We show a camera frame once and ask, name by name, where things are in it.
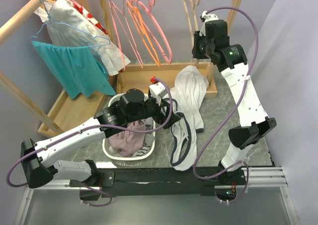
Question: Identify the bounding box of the white red patterned garment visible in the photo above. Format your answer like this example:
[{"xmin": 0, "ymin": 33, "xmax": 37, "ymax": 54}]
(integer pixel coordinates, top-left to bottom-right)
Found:
[{"xmin": 33, "ymin": 0, "xmax": 125, "ymax": 74}]

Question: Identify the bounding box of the wooden back clothes rack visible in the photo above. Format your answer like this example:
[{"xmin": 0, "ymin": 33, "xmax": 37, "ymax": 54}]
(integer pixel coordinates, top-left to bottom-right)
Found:
[{"xmin": 99, "ymin": 0, "xmax": 242, "ymax": 98}]

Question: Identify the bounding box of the white shirt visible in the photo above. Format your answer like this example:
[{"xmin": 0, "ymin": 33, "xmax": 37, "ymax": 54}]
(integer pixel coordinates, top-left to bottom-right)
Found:
[{"xmin": 46, "ymin": 0, "xmax": 132, "ymax": 75}]

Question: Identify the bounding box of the beige wooden hanger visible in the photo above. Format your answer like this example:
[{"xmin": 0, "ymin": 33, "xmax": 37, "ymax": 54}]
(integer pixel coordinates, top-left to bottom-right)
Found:
[{"xmin": 182, "ymin": 0, "xmax": 200, "ymax": 38}]

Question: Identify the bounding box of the black white striped tank top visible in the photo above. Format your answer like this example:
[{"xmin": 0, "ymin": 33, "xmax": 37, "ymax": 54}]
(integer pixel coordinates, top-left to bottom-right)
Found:
[{"xmin": 131, "ymin": 146, "xmax": 152, "ymax": 157}]

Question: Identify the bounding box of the mauve tank top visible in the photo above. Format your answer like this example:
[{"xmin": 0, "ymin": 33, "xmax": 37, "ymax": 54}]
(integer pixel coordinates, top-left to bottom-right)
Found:
[{"xmin": 108, "ymin": 131, "xmax": 145, "ymax": 157}]

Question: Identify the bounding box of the thick pink plastic hanger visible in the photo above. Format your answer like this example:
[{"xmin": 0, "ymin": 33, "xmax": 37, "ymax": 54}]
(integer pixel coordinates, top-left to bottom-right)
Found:
[{"xmin": 129, "ymin": 0, "xmax": 173, "ymax": 64}]

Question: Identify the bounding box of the orange plastic hanger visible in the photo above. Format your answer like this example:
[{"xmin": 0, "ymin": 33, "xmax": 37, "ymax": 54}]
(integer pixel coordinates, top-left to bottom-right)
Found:
[{"xmin": 126, "ymin": 0, "xmax": 161, "ymax": 67}]

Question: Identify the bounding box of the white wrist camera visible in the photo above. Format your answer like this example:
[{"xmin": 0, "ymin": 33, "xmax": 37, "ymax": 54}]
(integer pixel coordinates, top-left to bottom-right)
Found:
[
  {"xmin": 149, "ymin": 76, "xmax": 167, "ymax": 105},
  {"xmin": 199, "ymin": 11, "xmax": 219, "ymax": 36}
]

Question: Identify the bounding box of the teal garment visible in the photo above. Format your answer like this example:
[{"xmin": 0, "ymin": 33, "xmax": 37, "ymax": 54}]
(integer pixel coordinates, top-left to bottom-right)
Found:
[{"xmin": 32, "ymin": 41, "xmax": 115, "ymax": 99}]

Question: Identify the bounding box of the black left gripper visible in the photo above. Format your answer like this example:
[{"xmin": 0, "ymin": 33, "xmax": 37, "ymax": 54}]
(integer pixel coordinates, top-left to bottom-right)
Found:
[{"xmin": 127, "ymin": 93, "xmax": 181, "ymax": 129}]

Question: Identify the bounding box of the thin pink wire hanger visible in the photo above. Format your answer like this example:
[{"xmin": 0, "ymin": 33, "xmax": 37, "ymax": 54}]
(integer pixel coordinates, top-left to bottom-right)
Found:
[{"xmin": 108, "ymin": 0, "xmax": 126, "ymax": 72}]

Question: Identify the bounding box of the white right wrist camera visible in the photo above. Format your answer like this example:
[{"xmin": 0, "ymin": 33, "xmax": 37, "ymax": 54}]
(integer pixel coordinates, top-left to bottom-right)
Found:
[{"xmin": 199, "ymin": 11, "xmax": 219, "ymax": 36}]

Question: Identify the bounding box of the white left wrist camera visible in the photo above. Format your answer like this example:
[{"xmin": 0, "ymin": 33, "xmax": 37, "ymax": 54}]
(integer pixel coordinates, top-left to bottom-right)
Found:
[{"xmin": 149, "ymin": 76, "xmax": 167, "ymax": 105}]

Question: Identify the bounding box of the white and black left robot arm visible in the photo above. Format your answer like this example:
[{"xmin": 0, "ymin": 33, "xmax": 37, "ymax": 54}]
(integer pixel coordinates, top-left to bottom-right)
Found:
[{"xmin": 20, "ymin": 89, "xmax": 181, "ymax": 188}]

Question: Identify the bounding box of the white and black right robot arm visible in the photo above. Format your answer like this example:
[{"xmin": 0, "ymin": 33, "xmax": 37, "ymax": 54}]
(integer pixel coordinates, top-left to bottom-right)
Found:
[{"xmin": 192, "ymin": 20, "xmax": 277, "ymax": 184}]

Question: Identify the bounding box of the white perforated plastic basket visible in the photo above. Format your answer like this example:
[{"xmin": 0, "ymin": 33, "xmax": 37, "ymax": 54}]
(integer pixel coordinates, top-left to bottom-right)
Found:
[{"xmin": 102, "ymin": 93, "xmax": 156, "ymax": 162}]

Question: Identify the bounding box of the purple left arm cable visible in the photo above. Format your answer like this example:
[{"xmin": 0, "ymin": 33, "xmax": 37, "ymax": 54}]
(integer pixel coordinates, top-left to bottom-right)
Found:
[{"xmin": 6, "ymin": 77, "xmax": 173, "ymax": 207}]

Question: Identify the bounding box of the blue wire hanger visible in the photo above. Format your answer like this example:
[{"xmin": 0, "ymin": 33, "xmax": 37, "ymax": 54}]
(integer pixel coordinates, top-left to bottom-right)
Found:
[{"xmin": 29, "ymin": 0, "xmax": 111, "ymax": 48}]

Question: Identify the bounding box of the white navy trimmed tank top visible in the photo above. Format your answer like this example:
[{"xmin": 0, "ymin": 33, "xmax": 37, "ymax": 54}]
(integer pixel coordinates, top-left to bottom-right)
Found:
[{"xmin": 170, "ymin": 65, "xmax": 209, "ymax": 171}]

